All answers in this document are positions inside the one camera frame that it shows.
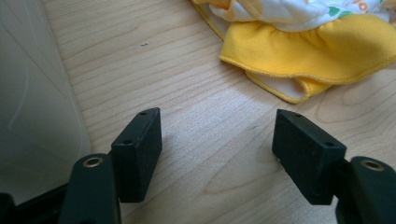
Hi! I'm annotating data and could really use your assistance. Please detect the yellow and white baby garment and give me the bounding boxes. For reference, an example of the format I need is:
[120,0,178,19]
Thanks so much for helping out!
[190,0,396,105]

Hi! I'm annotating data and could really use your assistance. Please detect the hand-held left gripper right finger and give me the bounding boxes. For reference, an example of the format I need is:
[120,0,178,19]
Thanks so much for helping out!
[271,108,396,224]

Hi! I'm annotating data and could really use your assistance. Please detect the translucent plastic storage bin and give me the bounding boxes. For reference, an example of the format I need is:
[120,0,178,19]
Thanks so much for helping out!
[0,0,92,206]

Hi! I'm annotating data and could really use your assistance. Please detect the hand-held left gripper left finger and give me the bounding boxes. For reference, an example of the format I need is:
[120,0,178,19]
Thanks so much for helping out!
[58,106,163,224]

